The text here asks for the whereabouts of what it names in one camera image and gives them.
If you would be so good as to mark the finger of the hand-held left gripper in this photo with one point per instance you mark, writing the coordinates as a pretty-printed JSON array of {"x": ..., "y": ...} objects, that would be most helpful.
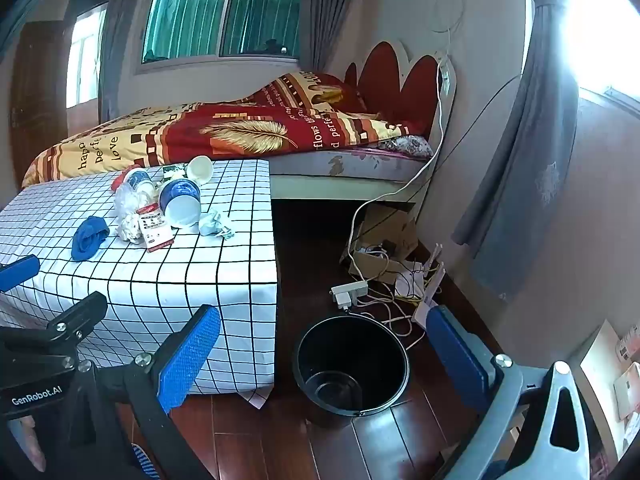
[
  {"x": 17, "y": 271},
  {"x": 80, "y": 312}
]

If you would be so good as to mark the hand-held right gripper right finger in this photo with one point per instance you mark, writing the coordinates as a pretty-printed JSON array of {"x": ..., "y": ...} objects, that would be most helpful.
[{"x": 456, "y": 355}]

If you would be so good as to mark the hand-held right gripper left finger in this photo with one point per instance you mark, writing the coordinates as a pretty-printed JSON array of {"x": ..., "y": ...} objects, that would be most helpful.
[{"x": 189, "y": 355}]

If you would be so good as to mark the beige cloth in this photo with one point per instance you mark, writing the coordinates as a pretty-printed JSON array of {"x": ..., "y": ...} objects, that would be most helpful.
[{"x": 131, "y": 227}]

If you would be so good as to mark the black plastic bucket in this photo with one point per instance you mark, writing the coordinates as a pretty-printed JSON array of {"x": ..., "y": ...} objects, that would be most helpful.
[{"x": 350, "y": 355}]

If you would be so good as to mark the clear plastic bag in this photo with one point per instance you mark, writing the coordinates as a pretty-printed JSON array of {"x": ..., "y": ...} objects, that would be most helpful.
[{"x": 125, "y": 202}]

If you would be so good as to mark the person's left hand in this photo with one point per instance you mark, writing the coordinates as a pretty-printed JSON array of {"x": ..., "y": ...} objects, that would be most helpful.
[{"x": 25, "y": 442}]

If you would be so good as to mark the white router with antennas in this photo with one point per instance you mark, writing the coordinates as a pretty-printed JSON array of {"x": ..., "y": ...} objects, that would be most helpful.
[{"x": 430, "y": 295}]

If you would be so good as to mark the crumpled blue cloth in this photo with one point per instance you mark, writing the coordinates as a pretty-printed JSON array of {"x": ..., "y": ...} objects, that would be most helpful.
[{"x": 89, "y": 237}]

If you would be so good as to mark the black-checked white tablecloth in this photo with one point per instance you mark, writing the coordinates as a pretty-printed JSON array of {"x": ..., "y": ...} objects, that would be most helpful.
[{"x": 150, "y": 270}]

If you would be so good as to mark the red and white flat packet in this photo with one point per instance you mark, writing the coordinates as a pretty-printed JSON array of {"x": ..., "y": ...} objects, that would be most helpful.
[{"x": 157, "y": 230}]

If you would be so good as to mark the blue striped cloth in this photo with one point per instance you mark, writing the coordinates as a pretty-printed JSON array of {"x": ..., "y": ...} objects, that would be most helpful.
[{"x": 142, "y": 460}]

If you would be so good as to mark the white power strip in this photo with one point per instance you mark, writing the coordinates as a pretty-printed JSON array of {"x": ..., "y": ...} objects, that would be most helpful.
[{"x": 349, "y": 294}]

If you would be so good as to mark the crumpled pale blue tissue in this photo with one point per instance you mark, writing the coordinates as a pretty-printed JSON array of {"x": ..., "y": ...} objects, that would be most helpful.
[{"x": 215, "y": 222}]

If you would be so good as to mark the cardboard box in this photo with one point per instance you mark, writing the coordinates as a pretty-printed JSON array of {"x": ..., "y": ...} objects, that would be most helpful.
[{"x": 385, "y": 230}]

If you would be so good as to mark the small blue patterned paper cup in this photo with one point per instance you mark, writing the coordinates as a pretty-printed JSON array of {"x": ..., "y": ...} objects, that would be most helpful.
[{"x": 138, "y": 180}]

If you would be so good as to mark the large blue patterned paper cup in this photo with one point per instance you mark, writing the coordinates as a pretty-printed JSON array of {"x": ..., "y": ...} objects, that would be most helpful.
[{"x": 180, "y": 202}]

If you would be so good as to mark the brown wooden door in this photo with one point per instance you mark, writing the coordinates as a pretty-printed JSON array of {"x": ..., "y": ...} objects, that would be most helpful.
[{"x": 37, "y": 105}]

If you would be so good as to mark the pile of white boxes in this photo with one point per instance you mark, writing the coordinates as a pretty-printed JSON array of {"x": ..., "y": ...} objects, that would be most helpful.
[{"x": 629, "y": 375}]

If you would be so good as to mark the red and white paper cup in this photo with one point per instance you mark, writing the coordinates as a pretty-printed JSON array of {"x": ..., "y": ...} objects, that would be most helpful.
[{"x": 200, "y": 167}]

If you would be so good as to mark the floral pillow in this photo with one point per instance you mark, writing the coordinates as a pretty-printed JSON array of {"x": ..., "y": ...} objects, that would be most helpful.
[{"x": 406, "y": 146}]

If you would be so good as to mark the grey curtain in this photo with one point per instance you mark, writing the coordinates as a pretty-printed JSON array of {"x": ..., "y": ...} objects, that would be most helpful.
[
  {"x": 120, "y": 35},
  {"x": 325, "y": 15},
  {"x": 525, "y": 150}
]

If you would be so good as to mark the small bright window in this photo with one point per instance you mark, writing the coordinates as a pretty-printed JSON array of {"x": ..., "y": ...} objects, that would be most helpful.
[{"x": 87, "y": 55}]

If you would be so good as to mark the red and yellow printed quilt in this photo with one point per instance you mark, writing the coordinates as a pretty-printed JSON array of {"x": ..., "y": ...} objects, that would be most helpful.
[{"x": 225, "y": 130}]

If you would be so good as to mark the red scalloped headboard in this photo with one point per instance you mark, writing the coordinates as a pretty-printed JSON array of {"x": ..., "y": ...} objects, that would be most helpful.
[{"x": 395, "y": 80}]

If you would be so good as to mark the large green-tinted window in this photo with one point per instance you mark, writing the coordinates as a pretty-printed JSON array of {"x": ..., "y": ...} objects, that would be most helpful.
[{"x": 220, "y": 10}]

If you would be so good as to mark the bright sunlit window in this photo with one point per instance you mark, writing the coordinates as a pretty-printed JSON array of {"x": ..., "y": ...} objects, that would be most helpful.
[{"x": 605, "y": 35}]

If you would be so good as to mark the white bed frame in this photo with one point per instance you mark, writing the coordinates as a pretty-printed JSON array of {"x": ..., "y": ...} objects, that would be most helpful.
[{"x": 340, "y": 177}]

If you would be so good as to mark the white wall socket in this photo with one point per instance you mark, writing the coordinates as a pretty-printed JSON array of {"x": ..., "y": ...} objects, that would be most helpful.
[{"x": 448, "y": 76}]

